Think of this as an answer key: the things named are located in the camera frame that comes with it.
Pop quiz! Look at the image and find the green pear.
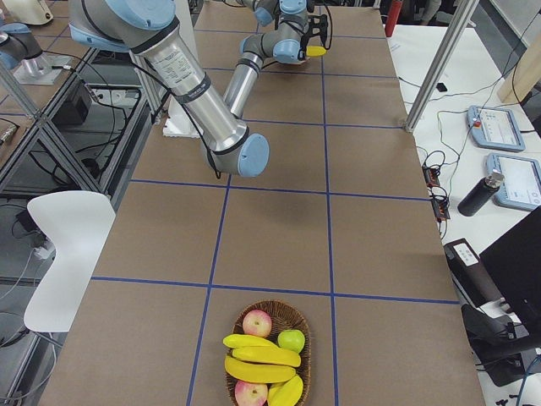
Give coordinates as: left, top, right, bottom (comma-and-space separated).
277, 329, 305, 354

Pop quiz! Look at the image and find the grey square plate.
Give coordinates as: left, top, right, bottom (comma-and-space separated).
266, 58, 310, 69

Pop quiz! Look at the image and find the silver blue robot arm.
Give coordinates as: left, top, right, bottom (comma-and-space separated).
1, 22, 43, 70
68, 1, 309, 178

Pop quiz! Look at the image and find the teach pendant far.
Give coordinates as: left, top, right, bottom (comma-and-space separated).
467, 105, 526, 152

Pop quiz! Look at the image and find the red cylinder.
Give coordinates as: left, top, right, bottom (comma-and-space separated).
385, 0, 403, 38

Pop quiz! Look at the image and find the small circuit board near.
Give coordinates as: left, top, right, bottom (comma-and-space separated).
431, 195, 450, 222

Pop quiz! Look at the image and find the wooden plank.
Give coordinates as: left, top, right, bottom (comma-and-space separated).
499, 0, 541, 105

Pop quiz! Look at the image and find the aluminium frame post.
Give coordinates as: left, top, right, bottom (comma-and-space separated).
404, 0, 479, 133

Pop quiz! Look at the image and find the teach pendant near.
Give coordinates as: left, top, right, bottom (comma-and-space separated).
486, 153, 540, 211

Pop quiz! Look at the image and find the red apple near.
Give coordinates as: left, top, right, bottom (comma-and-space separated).
234, 381, 268, 406

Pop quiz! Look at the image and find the red apple far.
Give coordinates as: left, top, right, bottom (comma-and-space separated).
242, 310, 272, 338

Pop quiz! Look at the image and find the woven wicker basket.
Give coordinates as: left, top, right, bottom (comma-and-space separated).
226, 299, 311, 405

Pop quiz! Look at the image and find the small circuit board far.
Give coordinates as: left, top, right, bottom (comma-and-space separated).
422, 167, 440, 188

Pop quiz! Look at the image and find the white pedestal column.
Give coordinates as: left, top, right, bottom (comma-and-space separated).
163, 96, 199, 138

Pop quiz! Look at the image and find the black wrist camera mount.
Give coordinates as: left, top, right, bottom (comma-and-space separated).
305, 14, 332, 51

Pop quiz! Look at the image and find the yellow banana top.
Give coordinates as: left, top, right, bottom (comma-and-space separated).
305, 46, 327, 58

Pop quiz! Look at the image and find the small circuit board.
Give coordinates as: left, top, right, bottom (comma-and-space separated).
431, 195, 450, 222
422, 167, 440, 188

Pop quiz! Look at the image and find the black monitor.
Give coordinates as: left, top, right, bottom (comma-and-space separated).
481, 208, 540, 329

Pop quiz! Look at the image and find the red apple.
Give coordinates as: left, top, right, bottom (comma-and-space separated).
242, 310, 272, 338
234, 381, 268, 406

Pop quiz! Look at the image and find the teach pendant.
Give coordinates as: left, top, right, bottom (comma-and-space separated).
486, 153, 540, 211
467, 105, 526, 152

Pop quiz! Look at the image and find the black water bottle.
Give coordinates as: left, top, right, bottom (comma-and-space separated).
457, 170, 505, 217

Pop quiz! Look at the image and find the yellow banana large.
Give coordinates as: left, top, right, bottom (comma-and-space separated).
224, 355, 296, 383

